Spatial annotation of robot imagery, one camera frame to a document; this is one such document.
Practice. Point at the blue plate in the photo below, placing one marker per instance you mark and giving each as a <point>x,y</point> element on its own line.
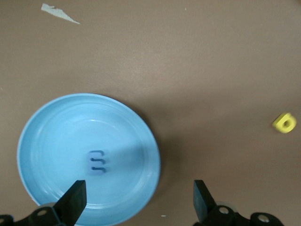
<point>58,141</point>

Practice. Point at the white paper scrap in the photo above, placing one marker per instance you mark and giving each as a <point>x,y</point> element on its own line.
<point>54,11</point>

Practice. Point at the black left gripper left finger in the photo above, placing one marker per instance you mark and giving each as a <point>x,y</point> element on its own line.
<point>73,202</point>

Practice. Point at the yellow foam letter d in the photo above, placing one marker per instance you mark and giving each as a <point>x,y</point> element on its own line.
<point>278,124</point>

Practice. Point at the brown table cover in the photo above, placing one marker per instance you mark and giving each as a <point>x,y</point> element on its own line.
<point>164,58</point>

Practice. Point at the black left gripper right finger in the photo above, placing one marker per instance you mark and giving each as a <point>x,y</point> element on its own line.
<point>203,202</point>

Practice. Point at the blue foam letter m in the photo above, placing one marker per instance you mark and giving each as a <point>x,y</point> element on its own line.
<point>92,173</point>

